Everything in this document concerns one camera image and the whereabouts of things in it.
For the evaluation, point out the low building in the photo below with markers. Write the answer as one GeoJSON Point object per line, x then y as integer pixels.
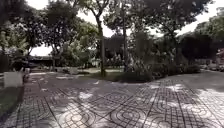
{"type": "Point", "coordinates": [43, 60]}

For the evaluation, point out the row of trees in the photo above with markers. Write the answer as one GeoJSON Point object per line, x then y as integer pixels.
{"type": "Point", "coordinates": [53, 30]}

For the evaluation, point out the dark bushes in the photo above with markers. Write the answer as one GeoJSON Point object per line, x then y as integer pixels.
{"type": "Point", "coordinates": [150, 71]}

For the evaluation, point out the patterned grey brick path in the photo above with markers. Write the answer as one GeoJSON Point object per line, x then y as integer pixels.
{"type": "Point", "coordinates": [116, 103]}

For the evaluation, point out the tree with thin trunk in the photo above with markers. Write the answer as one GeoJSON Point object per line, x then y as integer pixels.
{"type": "Point", "coordinates": [101, 50]}

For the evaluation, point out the pale concrete block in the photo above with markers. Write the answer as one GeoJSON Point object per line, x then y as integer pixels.
{"type": "Point", "coordinates": [72, 70]}
{"type": "Point", "coordinates": [13, 79]}

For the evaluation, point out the grass patch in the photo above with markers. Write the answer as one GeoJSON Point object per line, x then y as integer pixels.
{"type": "Point", "coordinates": [8, 100]}

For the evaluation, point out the large leafy tree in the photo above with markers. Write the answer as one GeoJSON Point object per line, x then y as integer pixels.
{"type": "Point", "coordinates": [125, 40]}

